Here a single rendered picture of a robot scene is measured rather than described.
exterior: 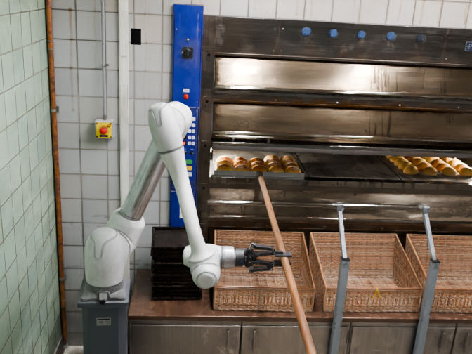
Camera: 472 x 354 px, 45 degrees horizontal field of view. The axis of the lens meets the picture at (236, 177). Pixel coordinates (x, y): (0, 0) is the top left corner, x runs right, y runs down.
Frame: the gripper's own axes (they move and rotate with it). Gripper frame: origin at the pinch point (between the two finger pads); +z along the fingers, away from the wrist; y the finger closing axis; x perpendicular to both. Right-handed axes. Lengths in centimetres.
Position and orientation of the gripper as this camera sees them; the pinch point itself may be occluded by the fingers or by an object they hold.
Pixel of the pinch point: (282, 258)
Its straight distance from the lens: 239.9
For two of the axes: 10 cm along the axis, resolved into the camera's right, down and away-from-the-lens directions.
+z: 10.0, 0.4, 0.7
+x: 0.6, 3.2, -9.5
